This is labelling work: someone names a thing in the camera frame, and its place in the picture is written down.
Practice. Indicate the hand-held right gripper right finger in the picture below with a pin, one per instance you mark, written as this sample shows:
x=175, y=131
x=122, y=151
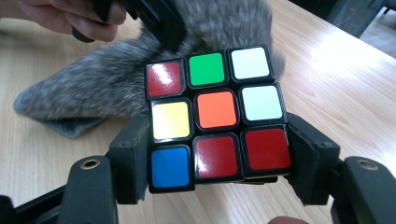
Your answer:
x=314, y=161

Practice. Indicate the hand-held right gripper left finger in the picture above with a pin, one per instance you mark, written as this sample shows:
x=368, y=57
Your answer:
x=132, y=161

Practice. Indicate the grey fuzzy cloth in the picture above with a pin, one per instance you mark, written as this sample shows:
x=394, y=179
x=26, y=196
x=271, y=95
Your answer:
x=93, y=84

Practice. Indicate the multicoloured puzzle cube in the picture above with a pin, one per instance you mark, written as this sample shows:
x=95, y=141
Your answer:
x=216, y=110

